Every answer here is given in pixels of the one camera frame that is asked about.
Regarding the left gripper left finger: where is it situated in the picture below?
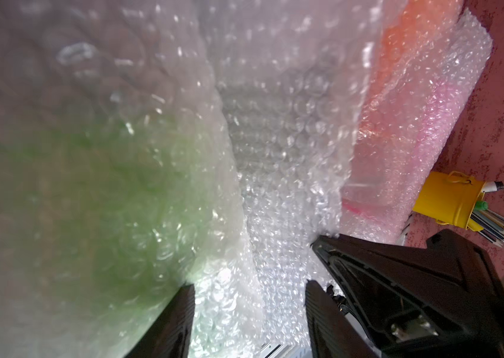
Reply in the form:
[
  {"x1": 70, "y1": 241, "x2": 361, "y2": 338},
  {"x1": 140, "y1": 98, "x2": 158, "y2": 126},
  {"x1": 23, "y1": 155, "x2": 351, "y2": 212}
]
[{"x1": 125, "y1": 284, "x2": 195, "y2": 358}]

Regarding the clear bubble wrap sheet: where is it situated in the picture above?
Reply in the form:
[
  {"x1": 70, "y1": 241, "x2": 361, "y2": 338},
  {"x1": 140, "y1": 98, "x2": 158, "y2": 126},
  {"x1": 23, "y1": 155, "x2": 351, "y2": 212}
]
[{"x1": 0, "y1": 1, "x2": 405, "y2": 357}]

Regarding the bright green wine glass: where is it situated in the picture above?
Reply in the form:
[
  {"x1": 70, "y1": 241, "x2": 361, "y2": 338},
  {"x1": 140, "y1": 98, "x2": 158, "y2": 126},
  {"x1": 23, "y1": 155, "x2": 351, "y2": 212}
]
[{"x1": 0, "y1": 119, "x2": 213, "y2": 357}]

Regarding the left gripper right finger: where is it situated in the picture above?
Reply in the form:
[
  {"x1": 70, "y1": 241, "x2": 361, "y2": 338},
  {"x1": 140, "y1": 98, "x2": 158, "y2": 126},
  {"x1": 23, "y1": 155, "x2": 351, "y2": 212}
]
[{"x1": 305, "y1": 280, "x2": 377, "y2": 358}]

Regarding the pink glass in bubble wrap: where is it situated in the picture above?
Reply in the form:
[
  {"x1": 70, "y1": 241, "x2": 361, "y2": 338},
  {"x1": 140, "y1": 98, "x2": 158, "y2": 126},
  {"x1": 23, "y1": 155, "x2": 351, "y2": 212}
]
[{"x1": 340, "y1": 4, "x2": 492, "y2": 243}]

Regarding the orange glass in bubble wrap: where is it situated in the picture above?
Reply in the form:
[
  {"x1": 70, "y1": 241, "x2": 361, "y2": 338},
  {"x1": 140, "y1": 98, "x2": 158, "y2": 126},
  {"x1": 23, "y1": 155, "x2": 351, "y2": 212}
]
[{"x1": 358, "y1": 1, "x2": 463, "y2": 142}]

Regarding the yellow pen cup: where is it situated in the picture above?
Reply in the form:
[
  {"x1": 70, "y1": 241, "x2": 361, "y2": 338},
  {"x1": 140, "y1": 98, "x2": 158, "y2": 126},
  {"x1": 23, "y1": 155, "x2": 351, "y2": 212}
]
[{"x1": 412, "y1": 171, "x2": 486, "y2": 232}]

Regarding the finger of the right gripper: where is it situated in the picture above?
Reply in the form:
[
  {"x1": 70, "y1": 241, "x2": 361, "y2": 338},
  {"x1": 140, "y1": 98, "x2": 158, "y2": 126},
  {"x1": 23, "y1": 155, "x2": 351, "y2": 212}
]
[{"x1": 312, "y1": 229, "x2": 504, "y2": 357}]

